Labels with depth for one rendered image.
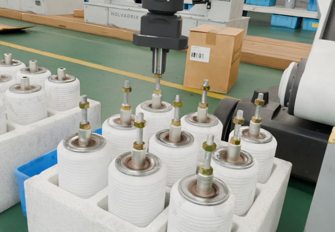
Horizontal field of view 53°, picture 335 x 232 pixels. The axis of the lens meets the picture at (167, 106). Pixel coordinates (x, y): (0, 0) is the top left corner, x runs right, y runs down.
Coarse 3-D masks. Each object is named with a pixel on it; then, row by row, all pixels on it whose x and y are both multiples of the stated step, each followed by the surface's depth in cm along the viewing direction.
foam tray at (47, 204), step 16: (224, 144) 79; (48, 176) 62; (272, 176) 68; (288, 176) 72; (32, 192) 59; (48, 192) 57; (64, 192) 58; (256, 192) 64; (272, 192) 62; (32, 208) 61; (48, 208) 58; (64, 208) 56; (80, 208) 54; (96, 208) 54; (256, 208) 58; (272, 208) 62; (32, 224) 62; (48, 224) 59; (64, 224) 57; (80, 224) 54; (96, 224) 52; (112, 224) 51; (128, 224) 52; (160, 224) 52; (240, 224) 53; (256, 224) 54; (272, 224) 68
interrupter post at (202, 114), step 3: (198, 108) 72; (201, 108) 72; (204, 108) 72; (207, 108) 72; (198, 111) 72; (201, 111) 72; (204, 111) 72; (198, 114) 73; (201, 114) 72; (204, 114) 72; (198, 117) 73; (201, 117) 72; (204, 117) 73; (198, 120) 73; (201, 120) 73; (204, 120) 73
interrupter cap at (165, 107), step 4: (148, 100) 82; (144, 104) 79; (148, 104) 80; (164, 104) 81; (168, 104) 81; (144, 108) 77; (148, 108) 77; (152, 108) 78; (160, 108) 78; (164, 108) 78; (168, 108) 78; (156, 112) 76; (160, 112) 76; (164, 112) 76
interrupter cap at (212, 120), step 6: (186, 114) 75; (192, 114) 76; (210, 114) 76; (186, 120) 72; (192, 120) 73; (210, 120) 73; (216, 120) 74; (198, 126) 70; (204, 126) 70; (210, 126) 71
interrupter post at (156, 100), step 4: (152, 96) 78; (156, 96) 77; (160, 96) 78; (152, 100) 78; (156, 100) 78; (160, 100) 78; (152, 104) 79; (156, 104) 78; (160, 104) 78; (156, 108) 78
